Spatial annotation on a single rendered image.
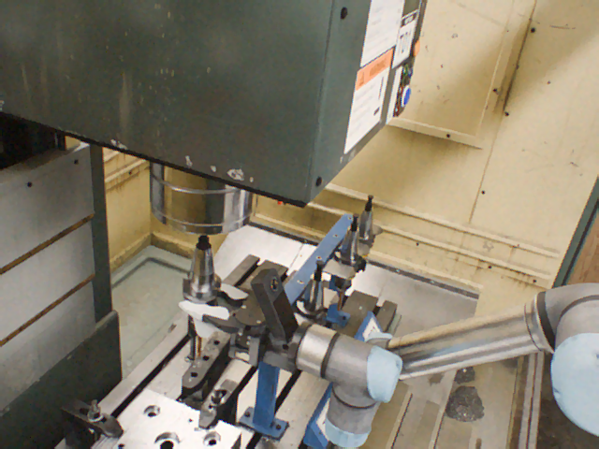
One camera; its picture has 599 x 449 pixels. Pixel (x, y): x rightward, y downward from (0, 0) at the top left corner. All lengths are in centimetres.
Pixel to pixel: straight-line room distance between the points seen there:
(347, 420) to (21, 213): 72
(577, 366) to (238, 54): 52
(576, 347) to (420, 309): 120
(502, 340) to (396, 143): 100
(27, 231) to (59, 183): 12
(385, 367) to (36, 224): 75
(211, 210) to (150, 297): 143
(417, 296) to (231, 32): 146
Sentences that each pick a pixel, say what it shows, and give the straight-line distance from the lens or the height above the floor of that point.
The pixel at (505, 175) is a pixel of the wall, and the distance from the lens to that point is 180.
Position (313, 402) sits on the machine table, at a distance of 143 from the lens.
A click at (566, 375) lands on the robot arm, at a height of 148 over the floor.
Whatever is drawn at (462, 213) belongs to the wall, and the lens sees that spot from 187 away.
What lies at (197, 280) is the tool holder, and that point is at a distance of 95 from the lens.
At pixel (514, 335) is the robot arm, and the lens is 94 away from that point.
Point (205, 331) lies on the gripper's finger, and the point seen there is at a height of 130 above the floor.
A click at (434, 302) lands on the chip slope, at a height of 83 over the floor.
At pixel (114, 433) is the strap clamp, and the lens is 123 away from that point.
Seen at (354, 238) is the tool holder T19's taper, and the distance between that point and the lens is 131.
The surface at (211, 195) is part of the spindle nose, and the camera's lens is 79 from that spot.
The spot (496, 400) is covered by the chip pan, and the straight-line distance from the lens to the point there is 194.
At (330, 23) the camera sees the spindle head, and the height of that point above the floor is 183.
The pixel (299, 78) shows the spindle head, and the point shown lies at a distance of 62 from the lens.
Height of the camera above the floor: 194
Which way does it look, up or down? 31 degrees down
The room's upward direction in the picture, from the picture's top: 8 degrees clockwise
